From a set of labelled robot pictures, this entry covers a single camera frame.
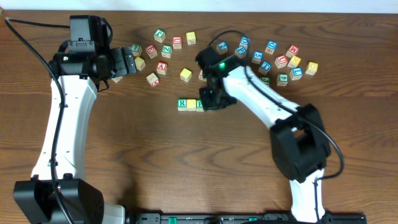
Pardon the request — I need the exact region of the yellow C block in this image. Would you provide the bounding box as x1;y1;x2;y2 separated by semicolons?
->
134;57;146;71

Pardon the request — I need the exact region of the blue d block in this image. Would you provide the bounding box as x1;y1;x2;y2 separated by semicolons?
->
265;40;278;55
239;36;251;49

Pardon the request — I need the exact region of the blue D block upper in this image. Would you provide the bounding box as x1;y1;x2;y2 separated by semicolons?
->
239;36;251;49

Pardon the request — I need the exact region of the yellow block far right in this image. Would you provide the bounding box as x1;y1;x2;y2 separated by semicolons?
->
305;62;318;75

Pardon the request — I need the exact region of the green 4 block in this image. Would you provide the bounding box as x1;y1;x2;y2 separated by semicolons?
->
277;73;289;86

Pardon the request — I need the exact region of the blue L block right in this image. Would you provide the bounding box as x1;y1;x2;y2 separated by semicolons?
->
289;67;303;80

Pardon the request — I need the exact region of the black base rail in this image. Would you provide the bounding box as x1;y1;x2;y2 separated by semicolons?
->
125;213;368;224

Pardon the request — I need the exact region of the green Z block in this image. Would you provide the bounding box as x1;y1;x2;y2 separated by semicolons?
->
161;45;172;58

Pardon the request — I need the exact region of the red I block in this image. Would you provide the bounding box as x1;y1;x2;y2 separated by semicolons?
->
198;70;206;82

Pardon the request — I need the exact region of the yellow O block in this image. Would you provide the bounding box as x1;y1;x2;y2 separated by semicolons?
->
187;99;197;111

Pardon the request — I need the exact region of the red M block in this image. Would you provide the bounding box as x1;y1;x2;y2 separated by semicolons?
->
285;45;300;58

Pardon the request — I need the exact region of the green R block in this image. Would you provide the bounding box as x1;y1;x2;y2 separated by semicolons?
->
177;98;187;111

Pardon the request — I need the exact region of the red sided tan block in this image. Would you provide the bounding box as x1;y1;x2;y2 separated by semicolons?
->
146;73;160;87

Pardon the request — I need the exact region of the blue 5 block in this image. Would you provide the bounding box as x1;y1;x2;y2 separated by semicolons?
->
251;50;264;64

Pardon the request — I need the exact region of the yellow block lower centre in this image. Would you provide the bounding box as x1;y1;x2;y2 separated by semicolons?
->
180;68;192;82

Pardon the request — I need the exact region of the red U block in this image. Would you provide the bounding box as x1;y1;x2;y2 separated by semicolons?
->
172;36;182;49

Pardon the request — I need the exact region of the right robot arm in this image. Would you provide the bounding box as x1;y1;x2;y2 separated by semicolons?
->
195;54;330;223

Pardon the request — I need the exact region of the green B block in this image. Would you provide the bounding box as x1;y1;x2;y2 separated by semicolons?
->
196;100;204;111

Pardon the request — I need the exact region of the green V block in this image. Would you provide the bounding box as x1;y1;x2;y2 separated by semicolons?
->
112;76;123;83

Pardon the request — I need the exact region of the red E block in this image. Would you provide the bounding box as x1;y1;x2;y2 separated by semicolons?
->
145;44;157;58

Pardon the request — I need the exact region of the blue T block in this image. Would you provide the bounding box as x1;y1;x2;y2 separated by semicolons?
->
258;61;272;75

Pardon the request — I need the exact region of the green j block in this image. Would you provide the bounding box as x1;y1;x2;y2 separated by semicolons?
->
261;77;270;86
154;29;166;43

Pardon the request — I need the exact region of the green 7 block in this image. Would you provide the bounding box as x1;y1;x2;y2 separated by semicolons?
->
131;44;142;57

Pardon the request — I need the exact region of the red V block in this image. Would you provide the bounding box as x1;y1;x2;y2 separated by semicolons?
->
156;62;167;75

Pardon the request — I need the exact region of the blue D block right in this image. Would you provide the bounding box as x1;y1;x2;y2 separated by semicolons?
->
265;40;278;55

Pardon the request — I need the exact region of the blue P block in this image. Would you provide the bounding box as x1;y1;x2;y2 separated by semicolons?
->
234;46;247;59

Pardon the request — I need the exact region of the blue 2 block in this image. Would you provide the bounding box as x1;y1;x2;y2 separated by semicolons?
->
216;41;228;55

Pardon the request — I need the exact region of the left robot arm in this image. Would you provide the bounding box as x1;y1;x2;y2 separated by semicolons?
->
13;47;136;223

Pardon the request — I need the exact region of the green J block top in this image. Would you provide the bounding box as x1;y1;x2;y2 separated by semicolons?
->
154;29;166;43

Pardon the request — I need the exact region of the yellow top block right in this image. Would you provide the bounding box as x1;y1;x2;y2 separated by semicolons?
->
287;55;301;68

